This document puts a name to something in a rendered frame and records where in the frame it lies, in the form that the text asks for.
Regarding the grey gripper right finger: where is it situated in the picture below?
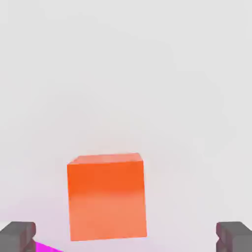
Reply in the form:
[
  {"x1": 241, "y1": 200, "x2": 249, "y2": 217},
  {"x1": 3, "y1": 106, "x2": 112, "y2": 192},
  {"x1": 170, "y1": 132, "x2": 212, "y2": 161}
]
[{"x1": 216, "y1": 221, "x2": 252, "y2": 252}]

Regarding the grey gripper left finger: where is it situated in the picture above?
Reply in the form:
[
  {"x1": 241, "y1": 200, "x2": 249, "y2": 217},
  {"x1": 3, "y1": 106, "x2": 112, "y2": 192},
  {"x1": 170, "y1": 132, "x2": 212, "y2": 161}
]
[{"x1": 0, "y1": 221, "x2": 36, "y2": 252}]

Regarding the small magenta cube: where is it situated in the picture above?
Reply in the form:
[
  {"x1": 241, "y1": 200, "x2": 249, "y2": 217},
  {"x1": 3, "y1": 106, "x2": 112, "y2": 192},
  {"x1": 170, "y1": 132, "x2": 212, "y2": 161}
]
[{"x1": 35, "y1": 242, "x2": 64, "y2": 252}]

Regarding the small orange cube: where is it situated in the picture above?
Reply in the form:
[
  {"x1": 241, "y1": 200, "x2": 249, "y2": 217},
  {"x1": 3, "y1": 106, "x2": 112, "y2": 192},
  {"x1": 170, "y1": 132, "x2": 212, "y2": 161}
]
[{"x1": 66, "y1": 152, "x2": 148, "y2": 242}]

